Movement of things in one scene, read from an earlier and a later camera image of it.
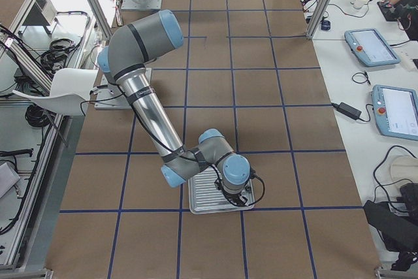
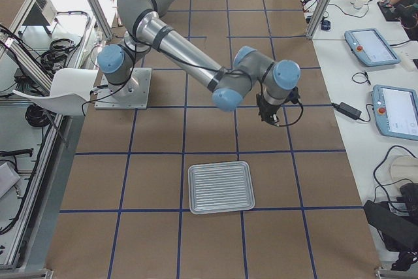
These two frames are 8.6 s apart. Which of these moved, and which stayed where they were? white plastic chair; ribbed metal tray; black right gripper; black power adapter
Moved: black right gripper
Stayed: black power adapter; white plastic chair; ribbed metal tray
